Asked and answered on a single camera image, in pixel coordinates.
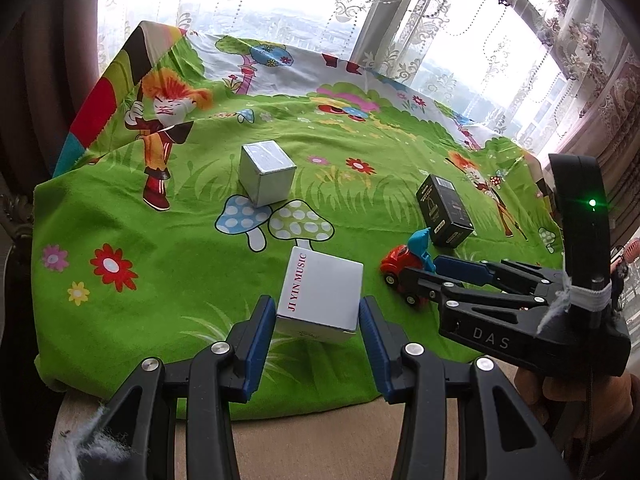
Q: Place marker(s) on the black tall box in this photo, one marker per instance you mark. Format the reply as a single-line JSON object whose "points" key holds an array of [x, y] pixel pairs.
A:
{"points": [[443, 212]]}

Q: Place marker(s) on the white JI YIN MUSIC box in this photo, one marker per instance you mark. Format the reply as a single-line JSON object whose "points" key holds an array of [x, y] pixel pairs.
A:
{"points": [[320, 297]]}

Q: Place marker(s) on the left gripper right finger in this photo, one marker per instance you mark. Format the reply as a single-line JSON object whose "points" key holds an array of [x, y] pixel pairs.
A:
{"points": [[499, 438]]}

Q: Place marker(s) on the green cartoon cloth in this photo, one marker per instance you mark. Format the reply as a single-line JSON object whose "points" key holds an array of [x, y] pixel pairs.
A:
{"points": [[146, 244]]}

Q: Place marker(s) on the silver white cube box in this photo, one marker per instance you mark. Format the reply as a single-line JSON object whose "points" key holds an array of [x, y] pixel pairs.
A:
{"points": [[266, 172]]}

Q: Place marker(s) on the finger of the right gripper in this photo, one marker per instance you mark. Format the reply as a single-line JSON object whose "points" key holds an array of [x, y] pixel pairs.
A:
{"points": [[440, 289], [505, 274]]}

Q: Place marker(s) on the beige sofa cushion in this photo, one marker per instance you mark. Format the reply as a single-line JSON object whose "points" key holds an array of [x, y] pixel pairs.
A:
{"points": [[358, 442]]}

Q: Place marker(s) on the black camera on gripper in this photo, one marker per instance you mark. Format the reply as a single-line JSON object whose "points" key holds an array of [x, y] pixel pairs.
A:
{"points": [[581, 201]]}

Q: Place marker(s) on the red toy car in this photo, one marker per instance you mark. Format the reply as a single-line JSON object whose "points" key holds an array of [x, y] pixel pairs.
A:
{"points": [[396, 265]]}

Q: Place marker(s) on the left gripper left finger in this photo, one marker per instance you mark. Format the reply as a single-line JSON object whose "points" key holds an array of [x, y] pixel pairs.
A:
{"points": [[134, 437]]}

